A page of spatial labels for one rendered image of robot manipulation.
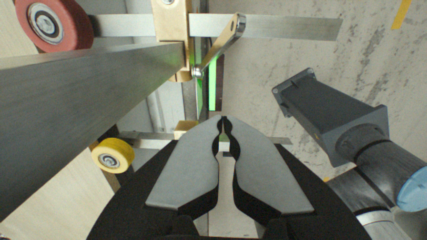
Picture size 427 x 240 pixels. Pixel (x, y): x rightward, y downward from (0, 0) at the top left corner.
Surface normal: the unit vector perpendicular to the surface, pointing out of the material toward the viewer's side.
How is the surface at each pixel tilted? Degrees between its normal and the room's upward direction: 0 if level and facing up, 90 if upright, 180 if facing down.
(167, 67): 90
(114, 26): 0
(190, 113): 0
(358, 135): 71
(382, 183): 61
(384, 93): 0
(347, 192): 87
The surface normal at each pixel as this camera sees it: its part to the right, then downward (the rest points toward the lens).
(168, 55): 1.00, 0.04
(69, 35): -0.04, 0.50
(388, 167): -0.77, -0.55
